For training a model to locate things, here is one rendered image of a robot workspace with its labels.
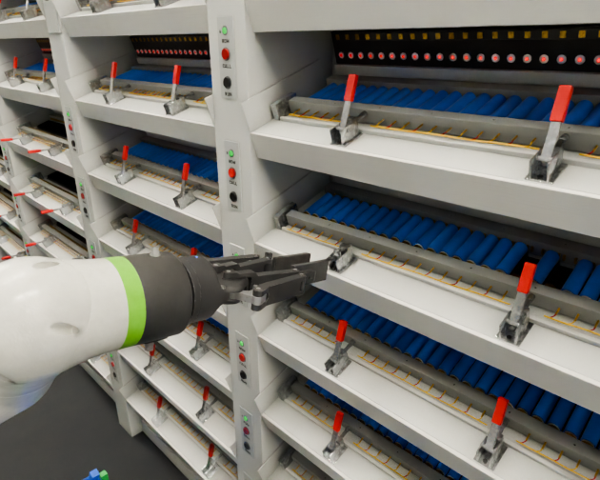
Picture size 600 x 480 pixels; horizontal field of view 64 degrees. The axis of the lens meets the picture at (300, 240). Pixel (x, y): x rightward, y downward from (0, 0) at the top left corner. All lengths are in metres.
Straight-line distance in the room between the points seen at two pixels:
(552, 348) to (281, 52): 0.58
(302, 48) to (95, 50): 0.70
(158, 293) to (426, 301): 0.35
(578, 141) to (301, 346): 0.55
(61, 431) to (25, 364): 1.54
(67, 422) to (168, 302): 1.55
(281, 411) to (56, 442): 1.08
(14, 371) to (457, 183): 0.47
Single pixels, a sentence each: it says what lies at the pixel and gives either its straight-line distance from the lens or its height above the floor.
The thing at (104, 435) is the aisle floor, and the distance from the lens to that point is 1.92.
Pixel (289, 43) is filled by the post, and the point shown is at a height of 1.26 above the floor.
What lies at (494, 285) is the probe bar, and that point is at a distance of 0.66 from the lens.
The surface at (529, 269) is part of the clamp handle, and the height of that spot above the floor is 1.02.
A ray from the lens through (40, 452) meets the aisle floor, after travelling 1.94.
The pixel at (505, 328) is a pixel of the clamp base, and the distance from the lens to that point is 0.62.
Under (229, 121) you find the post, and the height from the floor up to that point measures 1.13.
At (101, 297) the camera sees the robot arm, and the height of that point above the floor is 1.05.
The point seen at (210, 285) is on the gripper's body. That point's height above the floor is 1.01.
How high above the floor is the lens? 1.25
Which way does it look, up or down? 22 degrees down
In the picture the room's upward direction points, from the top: straight up
